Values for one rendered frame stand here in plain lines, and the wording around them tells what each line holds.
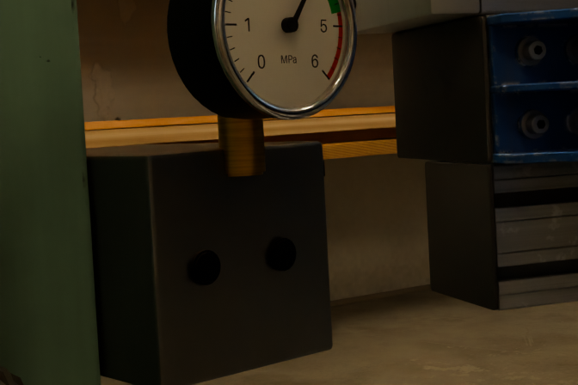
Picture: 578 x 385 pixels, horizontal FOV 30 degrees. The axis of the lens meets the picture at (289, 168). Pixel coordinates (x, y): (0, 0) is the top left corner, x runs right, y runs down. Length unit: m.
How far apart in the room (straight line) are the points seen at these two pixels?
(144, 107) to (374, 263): 0.98
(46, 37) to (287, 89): 0.08
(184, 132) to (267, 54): 2.30
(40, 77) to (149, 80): 2.78
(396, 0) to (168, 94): 2.52
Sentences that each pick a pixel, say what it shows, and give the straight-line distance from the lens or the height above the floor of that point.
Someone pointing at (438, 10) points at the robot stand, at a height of 0.69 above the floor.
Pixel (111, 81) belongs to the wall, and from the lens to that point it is 3.11.
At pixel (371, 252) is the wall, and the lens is 3.60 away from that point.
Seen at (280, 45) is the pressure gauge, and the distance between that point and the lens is 0.36.
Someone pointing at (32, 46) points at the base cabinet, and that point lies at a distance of 0.38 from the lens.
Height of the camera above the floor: 0.63
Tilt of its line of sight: 3 degrees down
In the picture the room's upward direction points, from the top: 3 degrees counter-clockwise
